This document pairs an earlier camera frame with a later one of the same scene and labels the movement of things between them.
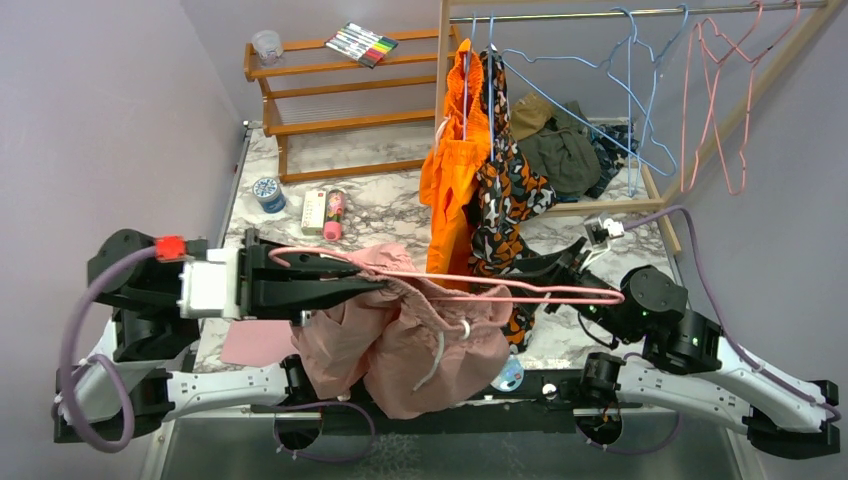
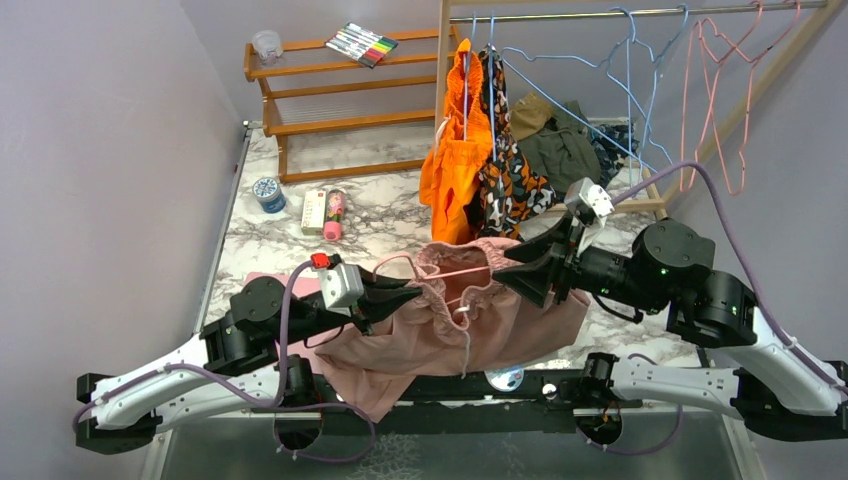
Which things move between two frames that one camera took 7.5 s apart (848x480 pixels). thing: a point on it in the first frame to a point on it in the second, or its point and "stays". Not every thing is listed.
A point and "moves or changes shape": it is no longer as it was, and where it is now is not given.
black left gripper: [271, 291] to [381, 299]
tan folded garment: [528, 115] stays
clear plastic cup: [267, 47] stays
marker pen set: [360, 44] stays
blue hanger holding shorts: [467, 55] stays
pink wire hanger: [461, 280] to [420, 278]
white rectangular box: [313, 216] stays
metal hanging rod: [641, 13] stays
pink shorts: [412, 348] moves or changes shape
